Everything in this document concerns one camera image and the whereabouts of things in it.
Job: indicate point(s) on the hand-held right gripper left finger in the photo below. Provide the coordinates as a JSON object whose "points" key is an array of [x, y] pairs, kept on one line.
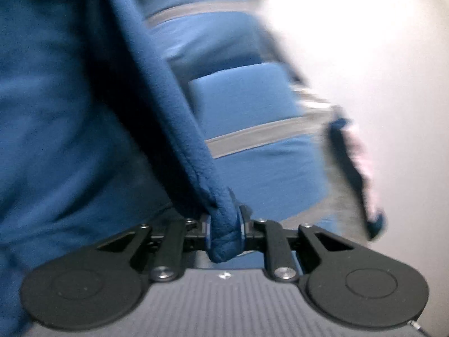
{"points": [[198, 233]]}

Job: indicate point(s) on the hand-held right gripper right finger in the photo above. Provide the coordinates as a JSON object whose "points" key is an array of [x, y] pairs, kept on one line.
{"points": [[254, 235]]}

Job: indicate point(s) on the blue and navy fleece jacket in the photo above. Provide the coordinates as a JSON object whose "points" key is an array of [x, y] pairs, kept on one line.
{"points": [[70, 112]]}

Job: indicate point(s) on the navy and pink garment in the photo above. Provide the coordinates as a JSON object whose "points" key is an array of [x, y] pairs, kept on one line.
{"points": [[354, 168]]}

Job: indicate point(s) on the small blue grey-striped pillow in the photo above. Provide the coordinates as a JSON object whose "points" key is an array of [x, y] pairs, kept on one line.
{"points": [[252, 94]]}

